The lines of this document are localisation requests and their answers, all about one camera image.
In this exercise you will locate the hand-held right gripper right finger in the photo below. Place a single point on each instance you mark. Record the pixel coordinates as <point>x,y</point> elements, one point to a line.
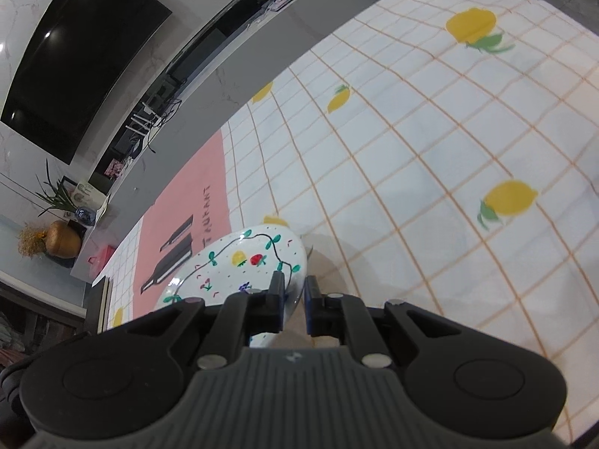
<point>310,299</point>

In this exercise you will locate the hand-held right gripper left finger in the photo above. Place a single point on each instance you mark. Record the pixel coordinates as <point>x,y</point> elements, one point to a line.
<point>280,290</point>

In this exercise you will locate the white painted plate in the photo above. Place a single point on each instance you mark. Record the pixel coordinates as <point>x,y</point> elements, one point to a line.
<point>224,262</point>

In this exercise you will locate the glass door cabinet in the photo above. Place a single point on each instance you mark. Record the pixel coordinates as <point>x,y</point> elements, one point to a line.
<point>37,318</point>

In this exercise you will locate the black flat board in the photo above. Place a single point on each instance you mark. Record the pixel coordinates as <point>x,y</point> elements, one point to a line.
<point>102,304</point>

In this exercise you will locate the pink printed table mat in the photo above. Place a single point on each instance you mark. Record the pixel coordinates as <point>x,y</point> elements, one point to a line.
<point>187,196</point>

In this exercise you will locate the dried yellow flowers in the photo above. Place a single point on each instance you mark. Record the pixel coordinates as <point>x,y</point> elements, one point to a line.
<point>32,242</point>

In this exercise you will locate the pink plastic basket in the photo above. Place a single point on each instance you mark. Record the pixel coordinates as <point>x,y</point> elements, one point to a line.
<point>100,262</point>

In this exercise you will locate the golden round vase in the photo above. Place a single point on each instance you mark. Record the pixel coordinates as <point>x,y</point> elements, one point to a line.
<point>63,241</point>

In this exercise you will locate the blue glass vase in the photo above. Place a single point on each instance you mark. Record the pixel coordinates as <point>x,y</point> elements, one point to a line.
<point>85,215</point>

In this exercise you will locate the white checked lemon tablecloth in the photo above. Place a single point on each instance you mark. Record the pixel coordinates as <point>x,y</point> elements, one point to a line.
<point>421,149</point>

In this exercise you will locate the green potted plant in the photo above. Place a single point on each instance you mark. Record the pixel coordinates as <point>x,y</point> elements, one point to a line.
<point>58,194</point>

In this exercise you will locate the white illustrated card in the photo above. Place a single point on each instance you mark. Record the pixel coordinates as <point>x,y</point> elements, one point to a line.
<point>91,196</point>

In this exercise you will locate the pink picture card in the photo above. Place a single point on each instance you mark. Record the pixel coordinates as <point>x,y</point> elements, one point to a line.
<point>115,168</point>

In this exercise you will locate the white router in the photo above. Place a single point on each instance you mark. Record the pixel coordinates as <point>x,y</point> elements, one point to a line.
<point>142,119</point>

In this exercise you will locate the grey television cabinet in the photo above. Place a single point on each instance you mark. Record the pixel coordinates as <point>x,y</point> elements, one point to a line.
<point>262,46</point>

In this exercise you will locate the black television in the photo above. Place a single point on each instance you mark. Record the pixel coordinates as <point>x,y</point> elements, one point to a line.
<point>70,56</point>

